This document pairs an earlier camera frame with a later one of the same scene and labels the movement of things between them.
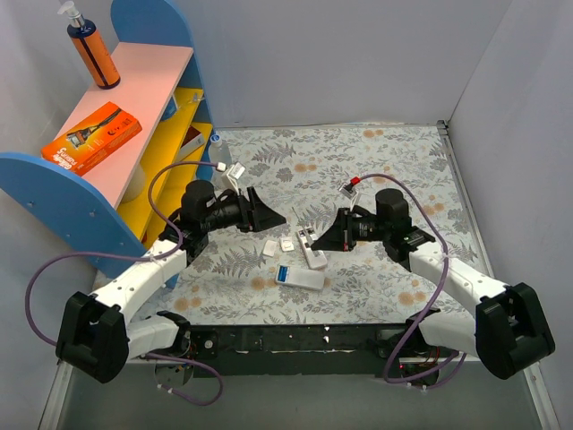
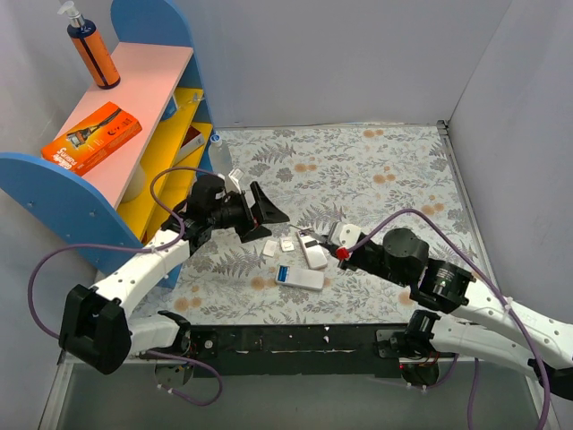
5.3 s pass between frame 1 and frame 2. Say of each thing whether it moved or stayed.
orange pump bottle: stayed
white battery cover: stayed
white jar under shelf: stayed
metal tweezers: moved
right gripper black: moved
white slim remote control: stayed
